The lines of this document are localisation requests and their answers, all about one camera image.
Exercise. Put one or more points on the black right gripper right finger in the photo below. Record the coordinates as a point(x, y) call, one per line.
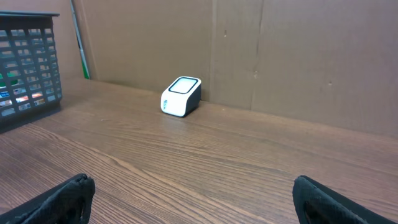
point(315, 203)

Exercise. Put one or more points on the brown cardboard backboard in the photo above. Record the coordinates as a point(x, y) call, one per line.
point(330, 62)

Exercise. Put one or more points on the dark grey plastic basket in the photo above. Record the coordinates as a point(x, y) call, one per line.
point(30, 75)

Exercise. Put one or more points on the white barcode scanner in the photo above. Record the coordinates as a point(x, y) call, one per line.
point(181, 97)

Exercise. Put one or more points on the white green pole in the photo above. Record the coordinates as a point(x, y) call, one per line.
point(80, 44)

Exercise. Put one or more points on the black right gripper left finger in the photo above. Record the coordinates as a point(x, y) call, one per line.
point(68, 202)

